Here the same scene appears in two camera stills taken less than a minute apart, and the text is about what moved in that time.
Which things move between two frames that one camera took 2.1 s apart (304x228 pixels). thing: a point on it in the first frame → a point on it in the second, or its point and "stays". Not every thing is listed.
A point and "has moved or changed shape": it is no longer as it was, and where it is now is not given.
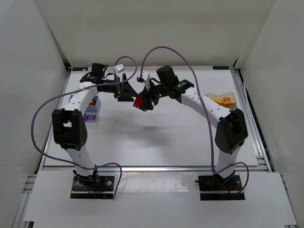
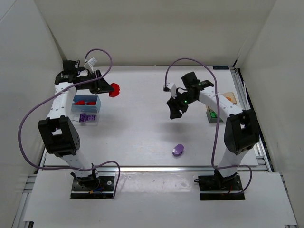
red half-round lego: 138,101 has moved or changed shape
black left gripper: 120,88 → 97,83
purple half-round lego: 155,101 → 177,150
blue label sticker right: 220,68 stays
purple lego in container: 90,117 stays
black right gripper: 149,99 → 177,105
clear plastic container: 90,118 stays
